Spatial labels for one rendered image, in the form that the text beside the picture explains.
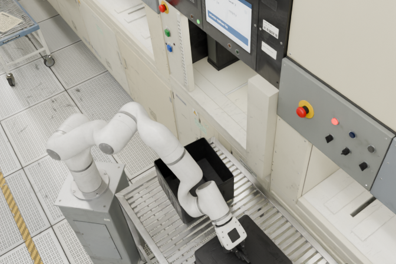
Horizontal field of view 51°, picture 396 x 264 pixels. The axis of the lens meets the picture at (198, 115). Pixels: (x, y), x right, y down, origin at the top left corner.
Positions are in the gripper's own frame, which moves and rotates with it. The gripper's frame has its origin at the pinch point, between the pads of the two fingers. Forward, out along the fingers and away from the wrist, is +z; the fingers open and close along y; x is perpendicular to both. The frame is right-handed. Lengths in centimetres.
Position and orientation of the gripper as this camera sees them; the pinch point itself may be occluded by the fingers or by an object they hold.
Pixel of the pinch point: (241, 253)
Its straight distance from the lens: 173.2
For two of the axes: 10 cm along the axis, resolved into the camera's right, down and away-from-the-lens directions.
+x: -3.7, 0.8, 9.3
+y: 8.0, -4.7, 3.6
